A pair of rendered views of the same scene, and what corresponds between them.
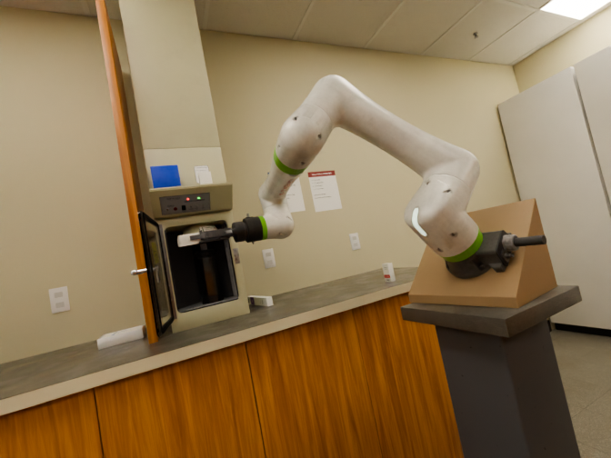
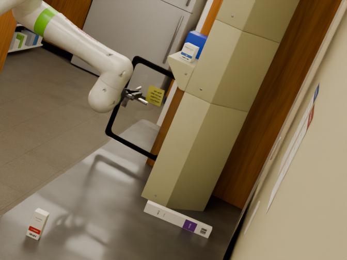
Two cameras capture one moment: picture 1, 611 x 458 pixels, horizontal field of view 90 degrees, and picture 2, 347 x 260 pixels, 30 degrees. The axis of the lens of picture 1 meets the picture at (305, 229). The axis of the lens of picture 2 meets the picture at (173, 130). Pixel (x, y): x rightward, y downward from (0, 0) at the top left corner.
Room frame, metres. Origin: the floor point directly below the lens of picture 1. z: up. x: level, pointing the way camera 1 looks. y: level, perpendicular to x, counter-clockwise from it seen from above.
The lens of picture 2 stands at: (2.69, -1.74, 1.97)
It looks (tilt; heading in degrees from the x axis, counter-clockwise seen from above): 16 degrees down; 122
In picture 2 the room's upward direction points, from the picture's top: 23 degrees clockwise
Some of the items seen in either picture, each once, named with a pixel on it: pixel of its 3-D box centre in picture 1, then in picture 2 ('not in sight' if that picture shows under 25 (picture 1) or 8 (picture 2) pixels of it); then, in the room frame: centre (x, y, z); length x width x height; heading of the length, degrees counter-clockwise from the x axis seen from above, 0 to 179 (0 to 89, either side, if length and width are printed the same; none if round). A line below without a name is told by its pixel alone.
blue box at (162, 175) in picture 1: (165, 180); (198, 45); (1.23, 0.52, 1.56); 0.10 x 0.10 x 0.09; 25
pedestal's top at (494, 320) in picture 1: (483, 303); not in sight; (0.88, -0.45, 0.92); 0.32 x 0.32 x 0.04; 26
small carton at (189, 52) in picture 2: (205, 180); (189, 52); (1.29, 0.38, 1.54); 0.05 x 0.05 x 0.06; 19
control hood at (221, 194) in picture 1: (194, 200); (185, 68); (1.26, 0.43, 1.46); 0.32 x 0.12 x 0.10; 115
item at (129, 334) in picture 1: (123, 336); not in sight; (1.30, 0.84, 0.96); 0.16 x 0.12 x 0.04; 114
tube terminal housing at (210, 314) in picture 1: (195, 236); (212, 117); (1.43, 0.51, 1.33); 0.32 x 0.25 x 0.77; 115
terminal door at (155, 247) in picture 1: (157, 272); (147, 109); (1.09, 0.55, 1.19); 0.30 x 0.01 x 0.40; 17
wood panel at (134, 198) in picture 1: (132, 177); (256, 44); (1.36, 0.73, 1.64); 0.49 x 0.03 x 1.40; 25
